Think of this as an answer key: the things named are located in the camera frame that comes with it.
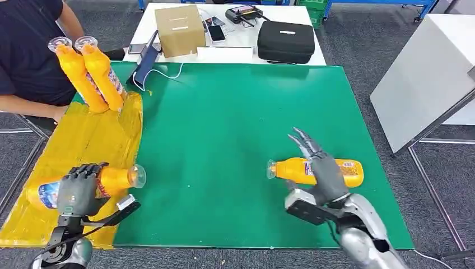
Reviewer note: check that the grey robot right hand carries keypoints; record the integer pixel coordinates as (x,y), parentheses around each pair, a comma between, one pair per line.
(328,178)

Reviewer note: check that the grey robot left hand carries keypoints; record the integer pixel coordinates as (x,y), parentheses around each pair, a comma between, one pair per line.
(78,193)

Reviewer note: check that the person's right hand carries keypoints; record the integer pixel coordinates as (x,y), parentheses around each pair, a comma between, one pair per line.
(60,113)

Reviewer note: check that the orange drink bottle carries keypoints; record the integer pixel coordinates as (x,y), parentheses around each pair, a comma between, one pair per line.
(293,172)
(115,178)
(76,74)
(100,70)

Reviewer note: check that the yellow plastic sheet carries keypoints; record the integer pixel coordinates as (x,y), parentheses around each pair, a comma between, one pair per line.
(85,141)

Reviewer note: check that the person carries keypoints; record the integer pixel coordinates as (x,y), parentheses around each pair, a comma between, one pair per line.
(26,55)

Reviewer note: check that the tablet in blue case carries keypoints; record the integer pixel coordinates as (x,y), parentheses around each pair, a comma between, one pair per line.
(146,61)

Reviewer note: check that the green mat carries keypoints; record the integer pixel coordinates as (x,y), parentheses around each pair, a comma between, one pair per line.
(222,122)

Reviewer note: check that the white cabinet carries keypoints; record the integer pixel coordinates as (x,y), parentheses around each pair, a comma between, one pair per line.
(419,81)

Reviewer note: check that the black zip case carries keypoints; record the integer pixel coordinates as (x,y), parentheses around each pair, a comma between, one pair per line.
(285,44)

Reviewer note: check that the brown cardboard box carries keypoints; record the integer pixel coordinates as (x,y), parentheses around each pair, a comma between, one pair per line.
(180,35)

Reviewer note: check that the flat white box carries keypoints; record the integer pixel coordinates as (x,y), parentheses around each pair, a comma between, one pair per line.
(224,55)

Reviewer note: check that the green crate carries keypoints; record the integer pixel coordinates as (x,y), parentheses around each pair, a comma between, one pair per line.
(315,16)

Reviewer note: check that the white table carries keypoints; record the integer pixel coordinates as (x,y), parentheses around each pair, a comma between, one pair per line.
(241,39)

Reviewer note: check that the white-edged smartphone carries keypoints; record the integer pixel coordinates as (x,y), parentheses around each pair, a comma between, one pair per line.
(216,33)

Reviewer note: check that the dark smartphone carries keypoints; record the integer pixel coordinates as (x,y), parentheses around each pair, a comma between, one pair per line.
(215,21)

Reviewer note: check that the black remote controller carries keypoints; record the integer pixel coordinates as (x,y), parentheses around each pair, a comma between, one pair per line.
(243,14)

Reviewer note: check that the grey metal floor frame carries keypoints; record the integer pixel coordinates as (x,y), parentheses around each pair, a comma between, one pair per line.
(435,193)
(46,137)

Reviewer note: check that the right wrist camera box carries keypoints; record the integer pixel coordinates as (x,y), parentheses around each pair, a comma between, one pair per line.
(304,208)

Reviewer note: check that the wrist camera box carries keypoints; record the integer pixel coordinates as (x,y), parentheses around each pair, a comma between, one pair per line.
(304,208)
(126,203)

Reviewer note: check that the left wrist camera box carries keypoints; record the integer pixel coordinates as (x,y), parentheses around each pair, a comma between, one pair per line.
(126,203)

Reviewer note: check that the blue metal cart frame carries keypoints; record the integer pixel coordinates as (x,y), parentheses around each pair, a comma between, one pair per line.
(371,2)

